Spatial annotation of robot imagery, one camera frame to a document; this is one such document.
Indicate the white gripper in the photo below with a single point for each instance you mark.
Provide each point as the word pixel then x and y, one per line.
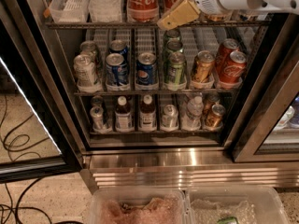
pixel 217 10

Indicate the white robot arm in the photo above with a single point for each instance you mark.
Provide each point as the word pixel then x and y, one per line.
pixel 288 6

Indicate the gold patterned can top shelf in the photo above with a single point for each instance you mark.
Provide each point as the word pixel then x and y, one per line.
pixel 218 17

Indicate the green can rear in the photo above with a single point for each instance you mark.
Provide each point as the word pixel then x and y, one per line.
pixel 173 34

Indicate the green can middle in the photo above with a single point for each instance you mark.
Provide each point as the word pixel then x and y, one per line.
pixel 173 46

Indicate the green can front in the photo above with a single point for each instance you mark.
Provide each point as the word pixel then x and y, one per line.
pixel 175 68

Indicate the blue orange can top shelf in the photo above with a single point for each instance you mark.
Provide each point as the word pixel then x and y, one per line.
pixel 250 15

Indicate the gold can middle shelf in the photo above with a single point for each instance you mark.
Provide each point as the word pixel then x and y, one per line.
pixel 202 66

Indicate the blue pepsi can middle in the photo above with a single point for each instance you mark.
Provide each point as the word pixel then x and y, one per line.
pixel 146 69

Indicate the blue pepsi can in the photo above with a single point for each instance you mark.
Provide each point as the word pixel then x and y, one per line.
pixel 117 70
pixel 146 69
pixel 119 46

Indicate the blue pepsi can left rear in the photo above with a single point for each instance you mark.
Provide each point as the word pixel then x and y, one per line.
pixel 119 46

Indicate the red coke can front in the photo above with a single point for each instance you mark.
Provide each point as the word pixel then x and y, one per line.
pixel 233 67

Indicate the gold can bottom rear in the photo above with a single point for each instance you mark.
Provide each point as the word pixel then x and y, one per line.
pixel 210 100

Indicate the blue pepsi can left front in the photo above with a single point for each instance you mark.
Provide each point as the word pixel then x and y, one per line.
pixel 117 70

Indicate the white silver can rear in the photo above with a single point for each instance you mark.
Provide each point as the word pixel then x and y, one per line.
pixel 89 47

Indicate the white silver can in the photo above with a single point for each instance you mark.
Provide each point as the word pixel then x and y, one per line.
pixel 89 47
pixel 85 70

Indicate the silver can bottom middle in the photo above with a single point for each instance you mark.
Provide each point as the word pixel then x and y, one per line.
pixel 170 116

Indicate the gold can bottom front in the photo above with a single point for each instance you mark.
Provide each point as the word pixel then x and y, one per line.
pixel 215 115

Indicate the empty clear tray top shelf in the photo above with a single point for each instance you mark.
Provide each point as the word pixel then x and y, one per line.
pixel 69 11

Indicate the white silver can front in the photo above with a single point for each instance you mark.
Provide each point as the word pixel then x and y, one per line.
pixel 85 70

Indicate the silver can bottom left rear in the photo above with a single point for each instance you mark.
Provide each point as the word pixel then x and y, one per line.
pixel 97 100

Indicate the silver can bottom left front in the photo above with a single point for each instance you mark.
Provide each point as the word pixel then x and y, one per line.
pixel 99 119

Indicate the right glass fridge door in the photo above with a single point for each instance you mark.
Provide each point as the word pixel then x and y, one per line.
pixel 272 131

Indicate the open glass fridge door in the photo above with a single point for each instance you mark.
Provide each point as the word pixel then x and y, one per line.
pixel 34 139

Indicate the clear water bottle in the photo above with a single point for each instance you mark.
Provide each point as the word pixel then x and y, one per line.
pixel 193 114

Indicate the brown juice bottle right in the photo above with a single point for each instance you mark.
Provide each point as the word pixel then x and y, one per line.
pixel 147 114

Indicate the brown juice bottle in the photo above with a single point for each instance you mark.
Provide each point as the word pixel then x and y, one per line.
pixel 123 114
pixel 147 114

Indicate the brown juice bottle left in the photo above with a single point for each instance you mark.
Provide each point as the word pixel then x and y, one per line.
pixel 123 114

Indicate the clear bin with bubble wrap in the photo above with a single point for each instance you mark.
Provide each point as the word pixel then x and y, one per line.
pixel 249 204

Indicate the clear bin with pink wrap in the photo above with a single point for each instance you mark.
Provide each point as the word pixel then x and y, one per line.
pixel 138 205

